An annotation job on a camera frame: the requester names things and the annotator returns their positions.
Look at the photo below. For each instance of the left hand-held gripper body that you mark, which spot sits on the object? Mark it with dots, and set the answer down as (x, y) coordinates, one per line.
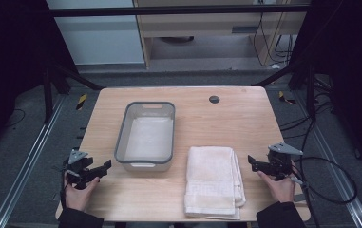
(80, 167)

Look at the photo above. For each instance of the yellow black tape strip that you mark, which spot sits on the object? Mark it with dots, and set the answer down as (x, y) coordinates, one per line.
(285, 98)
(81, 101)

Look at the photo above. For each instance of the white basin with grey rim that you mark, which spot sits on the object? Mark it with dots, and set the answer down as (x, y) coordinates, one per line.
(148, 139)

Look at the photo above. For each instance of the black metal stand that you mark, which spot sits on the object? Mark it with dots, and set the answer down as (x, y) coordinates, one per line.
(310, 91)
(47, 95)

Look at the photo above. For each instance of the black curtain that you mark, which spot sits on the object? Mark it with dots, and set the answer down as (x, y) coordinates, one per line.
(7, 47)
(352, 63)

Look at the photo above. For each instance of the folded white towel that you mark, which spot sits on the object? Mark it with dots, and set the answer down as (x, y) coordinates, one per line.
(212, 182)

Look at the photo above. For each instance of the small white plug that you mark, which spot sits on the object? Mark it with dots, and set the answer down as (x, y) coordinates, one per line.
(276, 66)

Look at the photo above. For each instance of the white cabinet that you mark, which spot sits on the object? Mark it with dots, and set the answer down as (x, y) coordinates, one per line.
(99, 38)

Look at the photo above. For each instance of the person's right hand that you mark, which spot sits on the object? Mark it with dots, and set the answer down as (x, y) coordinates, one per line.
(280, 188)

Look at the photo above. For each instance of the person's left hand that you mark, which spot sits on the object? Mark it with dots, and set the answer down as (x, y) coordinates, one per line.
(79, 196)

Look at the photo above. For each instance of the black horizontal bar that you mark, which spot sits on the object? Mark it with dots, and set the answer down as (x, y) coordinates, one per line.
(169, 11)

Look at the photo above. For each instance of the aluminium floor rail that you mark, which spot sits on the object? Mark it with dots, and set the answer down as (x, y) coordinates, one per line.
(26, 161)
(337, 177)

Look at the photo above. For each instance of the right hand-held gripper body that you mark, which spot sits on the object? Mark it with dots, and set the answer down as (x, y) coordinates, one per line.
(280, 161)

